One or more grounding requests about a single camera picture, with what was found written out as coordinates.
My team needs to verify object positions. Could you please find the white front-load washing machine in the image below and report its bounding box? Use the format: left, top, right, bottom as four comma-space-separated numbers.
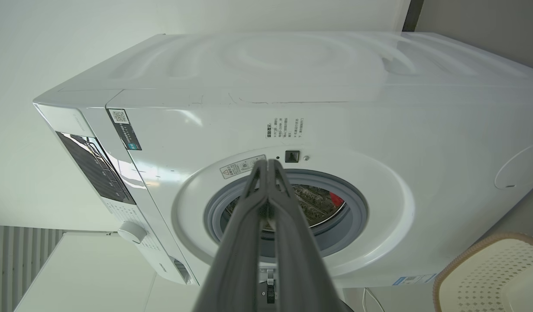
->
32, 31, 533, 289

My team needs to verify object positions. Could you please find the white cabinet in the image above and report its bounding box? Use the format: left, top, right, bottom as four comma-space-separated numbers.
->
14, 232, 202, 312

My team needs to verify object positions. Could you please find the white round control knob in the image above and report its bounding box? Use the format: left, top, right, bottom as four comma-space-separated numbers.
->
118, 221, 148, 244

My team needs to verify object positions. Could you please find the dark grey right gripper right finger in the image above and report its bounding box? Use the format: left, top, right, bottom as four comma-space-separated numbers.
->
268, 159, 354, 312

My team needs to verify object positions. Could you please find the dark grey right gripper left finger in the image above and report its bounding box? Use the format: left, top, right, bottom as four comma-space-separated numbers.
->
193, 159, 270, 312

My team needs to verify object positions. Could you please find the round white filter cover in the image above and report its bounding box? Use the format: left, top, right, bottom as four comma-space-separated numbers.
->
495, 143, 533, 190

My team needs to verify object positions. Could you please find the black glossy display control panel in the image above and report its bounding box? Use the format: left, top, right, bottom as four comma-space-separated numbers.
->
56, 131, 137, 205

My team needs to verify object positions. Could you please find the blue energy label sticker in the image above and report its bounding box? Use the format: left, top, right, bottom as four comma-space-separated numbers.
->
392, 273, 438, 286

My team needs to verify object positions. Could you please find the beige perforated laundry basket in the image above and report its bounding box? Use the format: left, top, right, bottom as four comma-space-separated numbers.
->
433, 232, 533, 312

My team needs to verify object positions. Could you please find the grey slatted panel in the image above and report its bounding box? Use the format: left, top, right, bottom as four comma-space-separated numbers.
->
0, 224, 67, 312

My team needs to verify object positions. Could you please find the silver metal door hinge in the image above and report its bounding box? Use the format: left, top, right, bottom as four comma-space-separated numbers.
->
260, 268, 278, 305

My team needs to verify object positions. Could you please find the white cable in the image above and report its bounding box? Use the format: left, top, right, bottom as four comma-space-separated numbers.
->
362, 288, 381, 312

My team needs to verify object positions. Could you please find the stainless steel washing machine drum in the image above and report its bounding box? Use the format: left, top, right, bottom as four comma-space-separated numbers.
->
225, 184, 347, 231

